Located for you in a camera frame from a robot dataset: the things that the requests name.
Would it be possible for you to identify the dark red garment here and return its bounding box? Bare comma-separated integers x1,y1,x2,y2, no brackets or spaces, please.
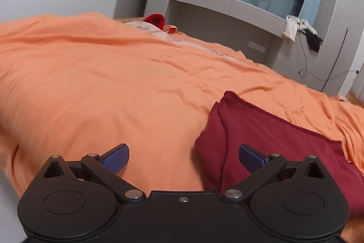
194,91,363,217

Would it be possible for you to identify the orange bed cover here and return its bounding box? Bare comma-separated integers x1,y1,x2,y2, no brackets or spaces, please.
0,11,364,243

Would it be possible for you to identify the grey window desk unit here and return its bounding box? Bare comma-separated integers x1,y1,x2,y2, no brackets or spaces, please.
144,0,363,96

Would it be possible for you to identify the black cloth on ledge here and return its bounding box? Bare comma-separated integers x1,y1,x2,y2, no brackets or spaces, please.
304,29,323,52

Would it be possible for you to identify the pale floral pillow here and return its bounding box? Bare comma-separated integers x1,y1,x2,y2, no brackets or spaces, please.
121,19,246,61

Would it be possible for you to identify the white cloth on ledge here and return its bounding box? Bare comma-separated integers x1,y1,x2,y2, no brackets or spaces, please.
282,15,309,44

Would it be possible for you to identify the small orange patterned cloth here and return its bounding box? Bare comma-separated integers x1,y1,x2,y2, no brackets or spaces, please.
163,25,178,35

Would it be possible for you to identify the bright red plush item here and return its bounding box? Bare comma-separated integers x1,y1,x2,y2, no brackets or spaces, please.
144,13,165,30

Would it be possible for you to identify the black cable on wall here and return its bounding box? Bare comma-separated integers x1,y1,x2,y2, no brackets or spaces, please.
297,23,360,93

